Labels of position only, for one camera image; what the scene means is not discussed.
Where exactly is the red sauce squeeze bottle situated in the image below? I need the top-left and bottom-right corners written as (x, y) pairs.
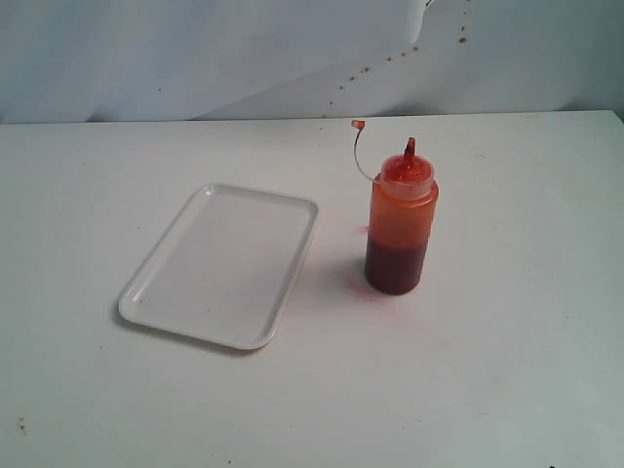
top-left (351, 120), bottom-right (440, 295)

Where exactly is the white rectangular plastic tray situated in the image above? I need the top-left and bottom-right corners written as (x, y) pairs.
top-left (118, 183), bottom-right (319, 351)

